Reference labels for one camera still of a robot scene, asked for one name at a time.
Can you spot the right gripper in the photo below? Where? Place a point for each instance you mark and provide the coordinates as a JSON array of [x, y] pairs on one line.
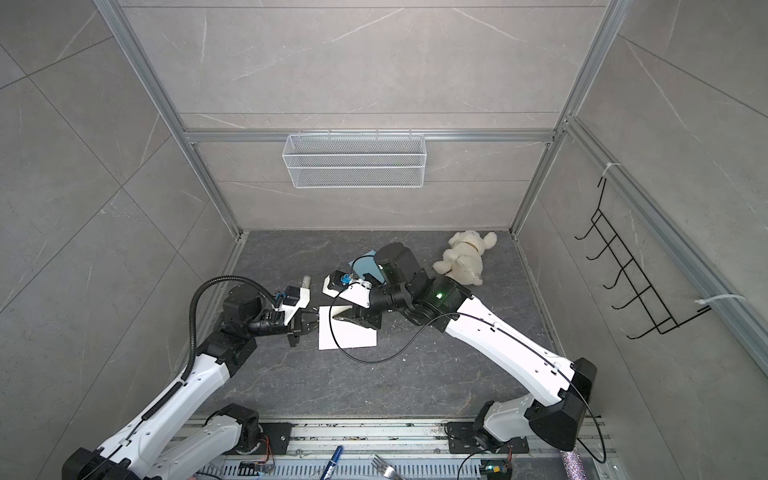
[[364, 317]]

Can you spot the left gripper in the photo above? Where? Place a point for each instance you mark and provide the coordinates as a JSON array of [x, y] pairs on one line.
[[303, 325]]

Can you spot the beige letter paper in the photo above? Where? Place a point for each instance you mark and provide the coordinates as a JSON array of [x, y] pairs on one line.
[[333, 335]]

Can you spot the light blue envelope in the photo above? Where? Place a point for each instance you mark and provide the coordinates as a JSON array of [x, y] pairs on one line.
[[365, 266]]

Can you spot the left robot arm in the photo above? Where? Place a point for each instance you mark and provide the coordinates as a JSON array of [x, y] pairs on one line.
[[141, 449]]

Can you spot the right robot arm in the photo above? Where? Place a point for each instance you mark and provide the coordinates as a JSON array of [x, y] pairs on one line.
[[558, 389]]

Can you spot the white plush teddy bear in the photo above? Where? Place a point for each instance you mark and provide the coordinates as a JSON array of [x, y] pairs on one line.
[[462, 261]]

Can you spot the blue marker pen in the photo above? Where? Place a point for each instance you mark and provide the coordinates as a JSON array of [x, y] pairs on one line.
[[332, 463]]

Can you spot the silver fork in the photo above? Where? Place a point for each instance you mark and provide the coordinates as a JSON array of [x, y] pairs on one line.
[[385, 469]]

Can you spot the glitter pink microphone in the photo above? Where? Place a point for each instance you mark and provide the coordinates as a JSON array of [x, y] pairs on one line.
[[573, 465]]

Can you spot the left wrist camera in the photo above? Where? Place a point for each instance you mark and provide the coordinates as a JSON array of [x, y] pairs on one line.
[[291, 302]]

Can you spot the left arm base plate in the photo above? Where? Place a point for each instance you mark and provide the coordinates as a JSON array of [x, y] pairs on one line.
[[270, 437]]

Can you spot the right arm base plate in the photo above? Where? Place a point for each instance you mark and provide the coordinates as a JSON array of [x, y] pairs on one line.
[[463, 438]]

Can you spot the white wire mesh basket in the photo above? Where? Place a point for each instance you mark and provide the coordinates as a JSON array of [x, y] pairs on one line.
[[348, 161]]

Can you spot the black wire hook rack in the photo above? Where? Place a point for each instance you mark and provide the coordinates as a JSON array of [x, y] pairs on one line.
[[630, 272]]

